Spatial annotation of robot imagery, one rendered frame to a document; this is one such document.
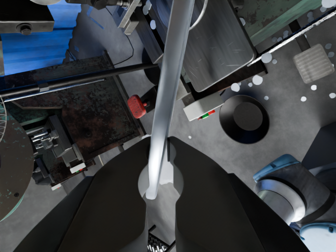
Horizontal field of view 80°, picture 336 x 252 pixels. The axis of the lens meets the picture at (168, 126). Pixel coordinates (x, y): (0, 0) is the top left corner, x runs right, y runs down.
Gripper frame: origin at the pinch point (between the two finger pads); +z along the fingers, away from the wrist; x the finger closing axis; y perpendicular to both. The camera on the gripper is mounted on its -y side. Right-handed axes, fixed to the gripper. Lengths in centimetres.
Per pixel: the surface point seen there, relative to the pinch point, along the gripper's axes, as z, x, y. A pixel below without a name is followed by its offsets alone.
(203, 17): 29.7, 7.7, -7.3
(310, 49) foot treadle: 68, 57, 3
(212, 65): 27.7, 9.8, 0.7
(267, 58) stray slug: 33.3, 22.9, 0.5
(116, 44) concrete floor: 188, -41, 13
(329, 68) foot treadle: 63, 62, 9
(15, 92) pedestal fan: 80, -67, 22
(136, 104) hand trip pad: 48, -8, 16
